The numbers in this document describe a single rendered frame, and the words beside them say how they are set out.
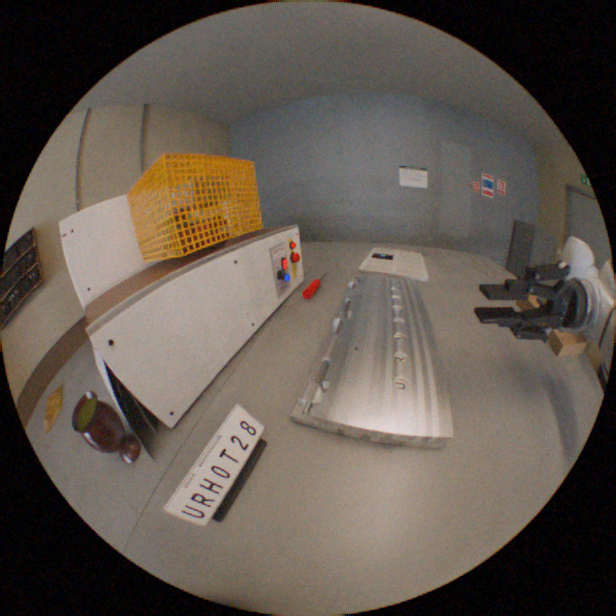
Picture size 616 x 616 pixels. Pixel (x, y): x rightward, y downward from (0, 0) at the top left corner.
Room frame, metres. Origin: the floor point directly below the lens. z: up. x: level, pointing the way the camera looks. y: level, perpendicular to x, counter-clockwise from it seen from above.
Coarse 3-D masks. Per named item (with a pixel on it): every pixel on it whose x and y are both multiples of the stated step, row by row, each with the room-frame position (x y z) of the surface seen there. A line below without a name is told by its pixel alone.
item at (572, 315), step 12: (552, 288) 0.07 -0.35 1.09; (564, 288) 0.05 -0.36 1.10; (576, 288) 0.03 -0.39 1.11; (576, 300) 0.03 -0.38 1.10; (552, 312) 0.06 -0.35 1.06; (564, 312) 0.04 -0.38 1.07; (576, 312) 0.02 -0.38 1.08; (552, 324) 0.05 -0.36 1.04; (564, 324) 0.03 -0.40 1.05; (576, 324) 0.01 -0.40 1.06
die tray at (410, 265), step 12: (372, 252) 0.87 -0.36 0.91; (384, 252) 0.86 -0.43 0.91; (396, 252) 0.86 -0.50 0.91; (408, 252) 0.86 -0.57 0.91; (372, 264) 0.68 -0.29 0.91; (384, 264) 0.67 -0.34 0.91; (396, 264) 0.67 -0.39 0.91; (408, 264) 0.66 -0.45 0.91; (420, 264) 0.66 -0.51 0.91; (396, 276) 0.56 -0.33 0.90; (408, 276) 0.53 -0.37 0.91; (420, 276) 0.53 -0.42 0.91
